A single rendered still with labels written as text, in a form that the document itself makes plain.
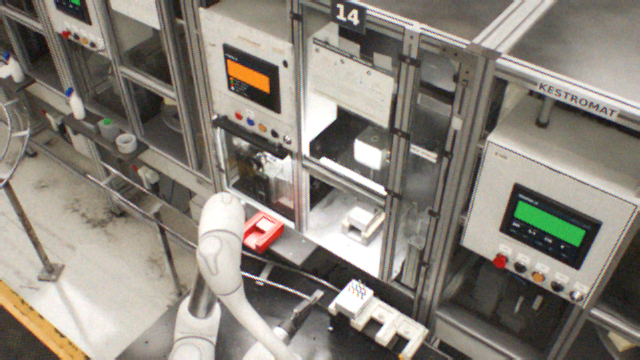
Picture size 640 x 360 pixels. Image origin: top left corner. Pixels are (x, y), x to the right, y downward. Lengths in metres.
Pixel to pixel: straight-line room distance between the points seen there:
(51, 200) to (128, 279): 0.92
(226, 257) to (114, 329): 1.84
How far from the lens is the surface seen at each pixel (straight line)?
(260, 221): 2.57
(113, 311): 3.61
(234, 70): 2.18
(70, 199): 4.29
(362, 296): 2.33
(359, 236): 2.55
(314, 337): 2.54
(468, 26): 1.76
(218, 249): 1.75
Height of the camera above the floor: 2.86
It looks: 45 degrees down
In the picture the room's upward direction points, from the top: straight up
